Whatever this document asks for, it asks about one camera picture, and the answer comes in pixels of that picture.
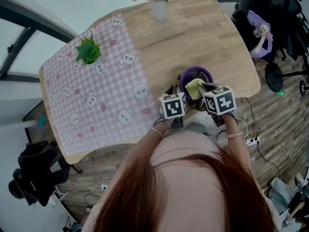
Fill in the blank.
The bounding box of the person's grey clothing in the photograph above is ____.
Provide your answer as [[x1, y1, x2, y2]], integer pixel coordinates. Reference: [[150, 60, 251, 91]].
[[183, 121, 219, 145]]

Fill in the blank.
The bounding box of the black power cable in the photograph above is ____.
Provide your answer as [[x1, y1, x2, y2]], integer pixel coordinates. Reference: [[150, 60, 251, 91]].
[[245, 97, 281, 178]]

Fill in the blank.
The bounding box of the black standing floor fan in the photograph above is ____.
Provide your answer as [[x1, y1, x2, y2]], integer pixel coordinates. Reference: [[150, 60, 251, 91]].
[[265, 61, 309, 98]]

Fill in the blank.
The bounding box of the yellow cleaning cloth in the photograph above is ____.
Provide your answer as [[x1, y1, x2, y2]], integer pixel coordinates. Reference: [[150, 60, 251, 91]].
[[184, 78, 206, 101]]

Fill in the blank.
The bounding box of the person's right forearm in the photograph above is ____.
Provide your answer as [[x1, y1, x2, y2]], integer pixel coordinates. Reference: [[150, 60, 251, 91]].
[[223, 115, 253, 178]]

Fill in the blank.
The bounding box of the pink checked tablecloth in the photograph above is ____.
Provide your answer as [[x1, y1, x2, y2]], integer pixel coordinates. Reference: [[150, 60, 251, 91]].
[[43, 13, 159, 156]]

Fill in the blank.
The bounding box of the white cable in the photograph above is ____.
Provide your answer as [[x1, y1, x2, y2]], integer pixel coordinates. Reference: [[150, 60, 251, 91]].
[[235, 117, 253, 142], [60, 185, 102, 200]]

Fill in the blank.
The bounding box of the dark side table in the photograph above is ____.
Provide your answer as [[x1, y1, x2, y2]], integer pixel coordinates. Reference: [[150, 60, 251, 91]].
[[22, 100, 55, 144]]

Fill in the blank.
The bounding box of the pink bracelet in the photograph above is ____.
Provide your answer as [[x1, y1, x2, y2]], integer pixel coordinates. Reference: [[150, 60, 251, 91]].
[[226, 130, 244, 138]]

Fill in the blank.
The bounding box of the black office chair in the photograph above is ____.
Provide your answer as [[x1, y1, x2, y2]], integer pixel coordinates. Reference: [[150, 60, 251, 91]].
[[231, 0, 309, 62], [8, 140, 70, 206]]

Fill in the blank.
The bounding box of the white ribbed vase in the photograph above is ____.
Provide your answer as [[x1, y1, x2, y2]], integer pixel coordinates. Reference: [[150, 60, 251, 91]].
[[151, 0, 168, 21]]

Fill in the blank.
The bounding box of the black framed window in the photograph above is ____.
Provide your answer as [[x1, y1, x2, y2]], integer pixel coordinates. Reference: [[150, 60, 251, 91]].
[[0, 0, 259, 81]]

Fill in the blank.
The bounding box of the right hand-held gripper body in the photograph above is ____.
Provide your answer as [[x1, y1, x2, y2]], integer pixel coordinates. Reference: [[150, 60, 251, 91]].
[[201, 86, 237, 128]]

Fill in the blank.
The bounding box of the drink cup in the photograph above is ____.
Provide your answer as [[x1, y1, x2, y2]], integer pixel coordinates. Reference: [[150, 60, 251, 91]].
[[253, 24, 269, 38]]

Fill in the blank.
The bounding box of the purple tote bag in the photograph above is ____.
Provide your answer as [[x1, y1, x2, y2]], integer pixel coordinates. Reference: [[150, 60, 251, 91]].
[[247, 10, 275, 59]]

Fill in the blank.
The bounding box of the person's left forearm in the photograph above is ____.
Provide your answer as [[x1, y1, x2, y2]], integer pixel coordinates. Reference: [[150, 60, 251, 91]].
[[115, 121, 173, 198]]

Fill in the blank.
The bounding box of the green potted plant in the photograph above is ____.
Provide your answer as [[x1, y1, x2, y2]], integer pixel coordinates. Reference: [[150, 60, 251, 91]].
[[74, 34, 102, 66]]

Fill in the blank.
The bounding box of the thin gold bracelet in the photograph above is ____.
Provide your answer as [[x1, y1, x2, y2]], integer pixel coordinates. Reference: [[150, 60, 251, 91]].
[[149, 127, 164, 139]]

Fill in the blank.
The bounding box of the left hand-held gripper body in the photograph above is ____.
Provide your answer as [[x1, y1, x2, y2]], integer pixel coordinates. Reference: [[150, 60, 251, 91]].
[[158, 92, 188, 130]]

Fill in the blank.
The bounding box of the purple round fan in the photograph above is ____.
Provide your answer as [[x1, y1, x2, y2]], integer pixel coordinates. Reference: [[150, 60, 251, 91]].
[[175, 66, 214, 103]]

